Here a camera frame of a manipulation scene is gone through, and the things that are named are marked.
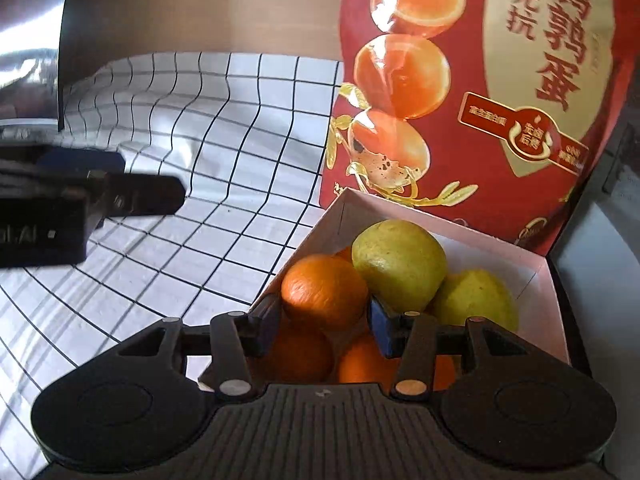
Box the large orange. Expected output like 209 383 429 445
336 332 457 392

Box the red snack bag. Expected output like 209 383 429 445
319 0 633 256

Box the yellow-green apple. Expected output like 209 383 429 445
351 219 447 313
431 269 519 333

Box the dark monitor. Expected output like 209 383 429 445
0 0 76 133

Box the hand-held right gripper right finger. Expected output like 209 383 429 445
367 297 543 402

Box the white checked tablecloth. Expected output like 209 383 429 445
0 52 346 480

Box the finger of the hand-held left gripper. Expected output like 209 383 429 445
0 145 126 181
89 172 187 217

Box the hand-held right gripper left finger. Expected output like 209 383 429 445
117 294 282 403

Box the pink cardboard box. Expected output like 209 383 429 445
197 186 572 396

